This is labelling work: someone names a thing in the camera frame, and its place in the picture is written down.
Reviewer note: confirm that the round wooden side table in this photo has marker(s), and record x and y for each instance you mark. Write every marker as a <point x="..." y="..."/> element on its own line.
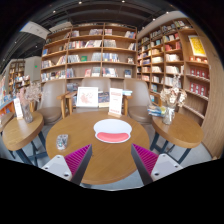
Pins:
<point x="5" y="120"/>
<point x="178" y="131"/>
<point x="20" y="131"/>

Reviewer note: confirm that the transparent computer mouse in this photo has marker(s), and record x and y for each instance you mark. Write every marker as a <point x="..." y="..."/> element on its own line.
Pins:
<point x="62" y="142"/>

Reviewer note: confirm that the glass vase with pink flowers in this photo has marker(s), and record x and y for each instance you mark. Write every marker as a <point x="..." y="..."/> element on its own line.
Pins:
<point x="27" y="113"/>

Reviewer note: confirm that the white mouse pad, red rest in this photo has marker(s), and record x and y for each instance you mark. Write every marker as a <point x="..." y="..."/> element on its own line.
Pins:
<point x="112" y="127"/>

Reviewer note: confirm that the glass vase with dried flowers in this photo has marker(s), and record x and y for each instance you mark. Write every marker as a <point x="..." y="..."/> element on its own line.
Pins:
<point x="168" y="115"/>

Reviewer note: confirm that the white framed floral picture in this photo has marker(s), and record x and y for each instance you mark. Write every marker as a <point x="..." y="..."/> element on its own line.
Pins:
<point x="87" y="97"/>

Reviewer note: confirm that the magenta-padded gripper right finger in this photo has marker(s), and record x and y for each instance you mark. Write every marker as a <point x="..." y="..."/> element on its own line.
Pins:
<point x="165" y="165"/>

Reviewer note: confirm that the wide wooden bookshelf unit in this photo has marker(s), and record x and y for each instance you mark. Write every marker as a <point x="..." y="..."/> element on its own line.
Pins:
<point x="88" y="50"/>

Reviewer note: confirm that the dark book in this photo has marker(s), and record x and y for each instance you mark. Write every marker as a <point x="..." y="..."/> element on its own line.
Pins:
<point x="103" y="99"/>

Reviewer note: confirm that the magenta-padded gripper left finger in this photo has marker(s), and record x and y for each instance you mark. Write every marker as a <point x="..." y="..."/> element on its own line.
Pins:
<point x="58" y="165"/>

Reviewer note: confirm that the white red sign, wooden base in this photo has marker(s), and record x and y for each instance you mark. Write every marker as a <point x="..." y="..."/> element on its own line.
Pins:
<point x="115" y="101"/>

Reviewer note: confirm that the white hanging ceiling panel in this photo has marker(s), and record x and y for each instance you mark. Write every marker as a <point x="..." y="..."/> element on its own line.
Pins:
<point x="35" y="30"/>

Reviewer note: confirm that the stack of books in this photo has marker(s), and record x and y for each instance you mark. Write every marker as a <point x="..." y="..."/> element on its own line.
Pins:
<point x="155" y="111"/>

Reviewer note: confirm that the tall wooden bookshelf unit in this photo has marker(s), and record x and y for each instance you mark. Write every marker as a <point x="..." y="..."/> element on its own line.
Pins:
<point x="173" y="60"/>

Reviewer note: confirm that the distant wooden bookshelf unit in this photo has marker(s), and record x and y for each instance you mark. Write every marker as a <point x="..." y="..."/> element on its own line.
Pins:
<point x="18" y="75"/>

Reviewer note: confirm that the beige upholstered wooden armchair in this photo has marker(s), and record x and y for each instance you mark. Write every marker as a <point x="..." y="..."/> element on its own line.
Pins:
<point x="140" y="96"/>
<point x="50" y="96"/>
<point x="96" y="82"/>

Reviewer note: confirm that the small white table sign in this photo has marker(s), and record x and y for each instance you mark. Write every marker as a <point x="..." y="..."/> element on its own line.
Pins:
<point x="18" y="108"/>

